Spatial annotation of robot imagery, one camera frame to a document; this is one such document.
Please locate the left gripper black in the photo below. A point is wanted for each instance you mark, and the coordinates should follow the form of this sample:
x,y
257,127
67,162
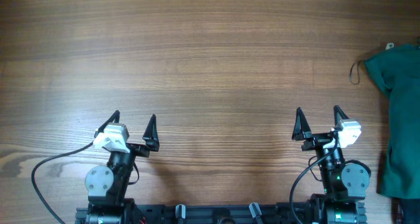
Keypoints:
x,y
148,136

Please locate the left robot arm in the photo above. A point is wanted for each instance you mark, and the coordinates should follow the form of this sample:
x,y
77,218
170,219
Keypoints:
x,y
107,185

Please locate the green t-shirt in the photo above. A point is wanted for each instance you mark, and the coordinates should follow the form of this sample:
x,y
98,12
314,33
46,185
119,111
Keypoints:
x,y
395,72

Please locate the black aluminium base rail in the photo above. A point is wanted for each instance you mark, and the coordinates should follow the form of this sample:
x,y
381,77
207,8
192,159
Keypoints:
x,y
252,213

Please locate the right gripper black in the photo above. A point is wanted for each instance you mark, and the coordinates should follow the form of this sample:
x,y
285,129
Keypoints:
x,y
301,127

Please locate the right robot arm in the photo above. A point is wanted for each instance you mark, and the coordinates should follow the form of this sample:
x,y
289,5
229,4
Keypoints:
x,y
344,181

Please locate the plaid shirt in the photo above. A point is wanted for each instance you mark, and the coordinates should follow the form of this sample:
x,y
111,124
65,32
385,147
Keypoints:
x,y
398,212

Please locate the dark navy garment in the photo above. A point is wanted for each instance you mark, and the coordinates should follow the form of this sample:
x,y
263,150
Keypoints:
x,y
410,211

